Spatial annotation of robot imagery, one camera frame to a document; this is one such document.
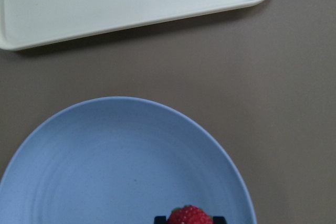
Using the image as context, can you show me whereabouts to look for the red strawberry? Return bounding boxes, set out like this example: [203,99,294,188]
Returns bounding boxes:
[167,205,213,224]

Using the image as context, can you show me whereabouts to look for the blue round plate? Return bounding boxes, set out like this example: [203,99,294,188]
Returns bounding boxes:
[1,97,257,223]

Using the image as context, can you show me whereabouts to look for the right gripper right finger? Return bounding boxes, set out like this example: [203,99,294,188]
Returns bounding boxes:
[212,216,226,224]

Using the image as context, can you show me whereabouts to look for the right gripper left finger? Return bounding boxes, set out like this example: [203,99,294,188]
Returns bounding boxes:
[154,216,167,224]

